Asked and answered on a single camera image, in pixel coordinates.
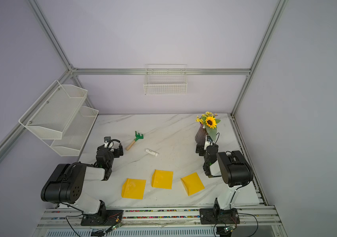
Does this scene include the white glue stick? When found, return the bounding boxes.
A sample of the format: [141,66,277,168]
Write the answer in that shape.
[145,149,159,157]

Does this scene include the yellow envelope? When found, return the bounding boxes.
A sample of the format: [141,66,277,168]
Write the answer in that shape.
[181,172,205,196]
[151,170,173,190]
[122,178,146,199]

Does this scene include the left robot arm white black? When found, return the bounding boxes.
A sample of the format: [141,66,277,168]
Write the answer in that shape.
[41,137,124,216]

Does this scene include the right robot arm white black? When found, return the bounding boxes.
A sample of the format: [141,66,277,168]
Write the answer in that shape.
[196,143,259,210]

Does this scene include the dark purple vase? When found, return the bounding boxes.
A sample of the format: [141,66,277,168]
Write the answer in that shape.
[195,125,208,146]

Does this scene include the sunflower bouquet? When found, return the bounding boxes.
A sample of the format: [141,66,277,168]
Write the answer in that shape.
[196,112,221,141]

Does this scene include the lower white mesh shelf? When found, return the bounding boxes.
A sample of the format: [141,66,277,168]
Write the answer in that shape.
[42,106,98,157]

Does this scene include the white mesh shelf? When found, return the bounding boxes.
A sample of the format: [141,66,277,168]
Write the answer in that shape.
[19,81,87,140]
[42,106,98,157]

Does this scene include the upper white mesh shelf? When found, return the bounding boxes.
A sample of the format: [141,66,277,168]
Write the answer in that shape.
[19,81,87,140]

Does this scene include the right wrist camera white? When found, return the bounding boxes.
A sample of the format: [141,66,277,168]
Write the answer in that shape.
[204,135,213,150]

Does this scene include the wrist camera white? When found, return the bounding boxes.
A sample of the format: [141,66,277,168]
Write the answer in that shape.
[204,135,213,150]
[104,136,111,147]

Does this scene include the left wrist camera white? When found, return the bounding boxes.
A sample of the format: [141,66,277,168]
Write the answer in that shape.
[104,136,111,147]

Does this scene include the green toy rake wooden handle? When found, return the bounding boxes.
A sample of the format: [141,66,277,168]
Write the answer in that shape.
[126,131,144,151]

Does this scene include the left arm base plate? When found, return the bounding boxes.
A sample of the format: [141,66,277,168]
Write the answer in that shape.
[80,209,124,227]

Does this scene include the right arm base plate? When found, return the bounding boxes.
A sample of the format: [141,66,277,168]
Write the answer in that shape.
[199,208,240,225]

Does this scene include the white wire wall basket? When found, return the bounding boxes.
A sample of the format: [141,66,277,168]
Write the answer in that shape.
[143,64,188,95]

